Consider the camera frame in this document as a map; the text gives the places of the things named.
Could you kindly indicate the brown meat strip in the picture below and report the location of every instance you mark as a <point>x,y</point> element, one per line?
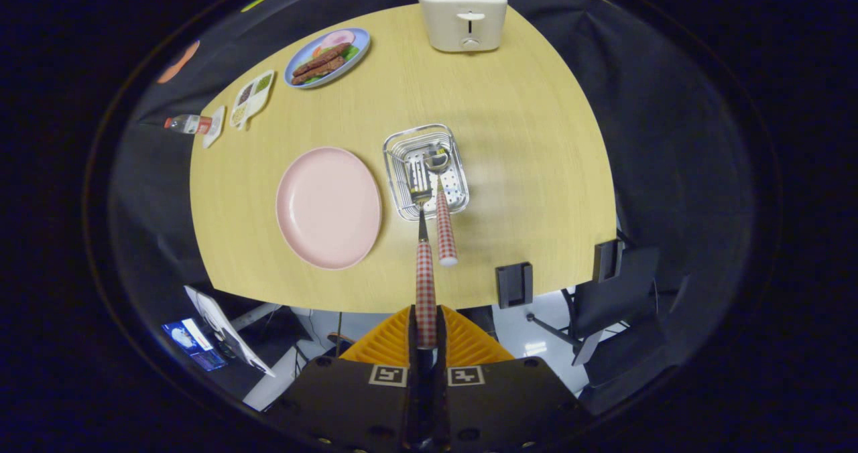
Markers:
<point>322,57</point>
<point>318,71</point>

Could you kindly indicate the green lettuce leaf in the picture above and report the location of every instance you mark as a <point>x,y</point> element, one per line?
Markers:
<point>351,52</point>

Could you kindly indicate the metal drainer basket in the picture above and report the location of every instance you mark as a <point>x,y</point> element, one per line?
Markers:
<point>457,198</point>

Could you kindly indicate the cream toaster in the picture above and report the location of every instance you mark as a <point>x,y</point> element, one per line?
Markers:
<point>449,17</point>

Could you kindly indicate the pink ham slice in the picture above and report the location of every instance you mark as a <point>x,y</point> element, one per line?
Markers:
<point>338,38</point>

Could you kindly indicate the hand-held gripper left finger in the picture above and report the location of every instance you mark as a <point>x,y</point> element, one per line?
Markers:
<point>413,352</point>

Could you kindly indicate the white divided condiment dish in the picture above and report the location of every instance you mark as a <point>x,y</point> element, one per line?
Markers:
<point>251,98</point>

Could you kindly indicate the laptop screen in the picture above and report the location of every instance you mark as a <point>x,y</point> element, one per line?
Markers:
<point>194,342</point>

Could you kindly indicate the blue food plate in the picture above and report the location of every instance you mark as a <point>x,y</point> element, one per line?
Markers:
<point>361,41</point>

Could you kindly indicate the pink plate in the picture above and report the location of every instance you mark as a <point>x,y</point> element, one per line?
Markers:
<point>328,205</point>

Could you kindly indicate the clear bottle with red label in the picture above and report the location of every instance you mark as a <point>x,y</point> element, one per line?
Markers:
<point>191,124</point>

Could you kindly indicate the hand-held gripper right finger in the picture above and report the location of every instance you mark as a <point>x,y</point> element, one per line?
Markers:
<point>441,356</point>

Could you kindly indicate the small white square dish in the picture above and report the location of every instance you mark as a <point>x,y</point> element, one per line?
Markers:
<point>216,124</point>

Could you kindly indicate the white board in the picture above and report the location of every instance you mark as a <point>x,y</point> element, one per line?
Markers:
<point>224,326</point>

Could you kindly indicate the black table clamp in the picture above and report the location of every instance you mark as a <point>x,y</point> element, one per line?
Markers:
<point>514,285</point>
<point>607,260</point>

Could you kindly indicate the black chair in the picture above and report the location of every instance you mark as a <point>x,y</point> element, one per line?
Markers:
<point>617,292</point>

